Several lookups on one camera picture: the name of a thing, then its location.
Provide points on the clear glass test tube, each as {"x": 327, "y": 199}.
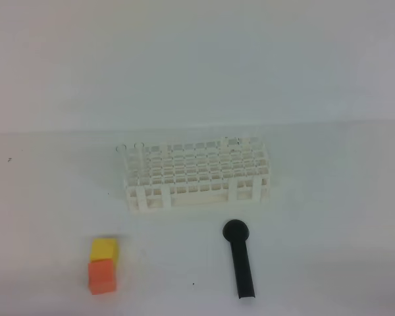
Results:
{"x": 140, "y": 153}

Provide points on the white plastic test tube rack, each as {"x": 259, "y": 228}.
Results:
{"x": 228, "y": 170}

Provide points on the clear test tube in rack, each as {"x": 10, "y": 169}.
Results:
{"x": 121, "y": 150}

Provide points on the yellow cube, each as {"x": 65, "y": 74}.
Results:
{"x": 104, "y": 248}

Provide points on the orange cube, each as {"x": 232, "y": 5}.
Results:
{"x": 102, "y": 276}

